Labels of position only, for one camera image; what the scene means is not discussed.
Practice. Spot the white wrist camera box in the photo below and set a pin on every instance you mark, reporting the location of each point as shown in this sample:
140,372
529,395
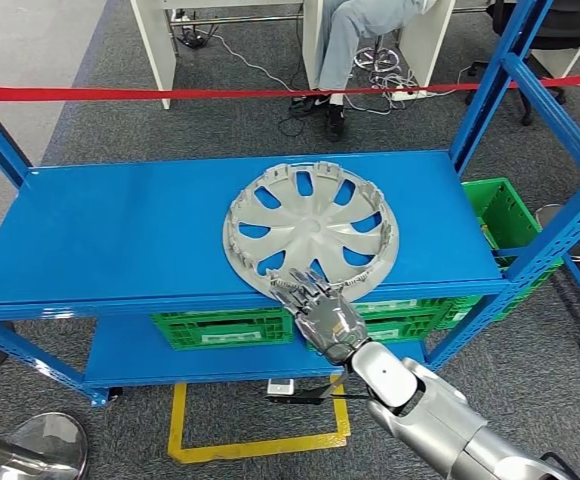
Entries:
280,387

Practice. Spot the chrome chair base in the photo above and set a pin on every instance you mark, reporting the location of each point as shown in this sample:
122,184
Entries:
378,52

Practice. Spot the red barrier belt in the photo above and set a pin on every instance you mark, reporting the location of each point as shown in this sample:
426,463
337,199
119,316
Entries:
170,93

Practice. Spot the grey plastic wheel hubcap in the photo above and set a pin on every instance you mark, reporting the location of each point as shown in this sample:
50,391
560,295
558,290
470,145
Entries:
315,228

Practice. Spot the chrome stanchion post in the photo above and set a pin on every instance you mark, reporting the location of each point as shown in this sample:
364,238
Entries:
45,444

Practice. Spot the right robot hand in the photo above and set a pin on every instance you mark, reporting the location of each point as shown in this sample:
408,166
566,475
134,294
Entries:
330,324

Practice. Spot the black office chair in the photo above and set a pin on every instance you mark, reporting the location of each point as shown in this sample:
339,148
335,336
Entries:
560,20

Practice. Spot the black camera bracket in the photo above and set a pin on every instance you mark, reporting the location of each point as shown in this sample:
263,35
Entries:
315,397

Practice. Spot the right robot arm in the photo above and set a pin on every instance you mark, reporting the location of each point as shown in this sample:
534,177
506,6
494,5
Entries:
445,424

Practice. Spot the white power strip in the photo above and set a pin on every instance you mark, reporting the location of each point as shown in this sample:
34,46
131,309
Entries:
410,95

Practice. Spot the chrome stanchion base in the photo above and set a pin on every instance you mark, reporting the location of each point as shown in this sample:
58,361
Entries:
547,214

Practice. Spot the person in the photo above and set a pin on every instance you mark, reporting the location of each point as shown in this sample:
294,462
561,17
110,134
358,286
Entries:
340,46

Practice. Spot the white desk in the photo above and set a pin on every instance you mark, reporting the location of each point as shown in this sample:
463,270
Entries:
157,53
557,61

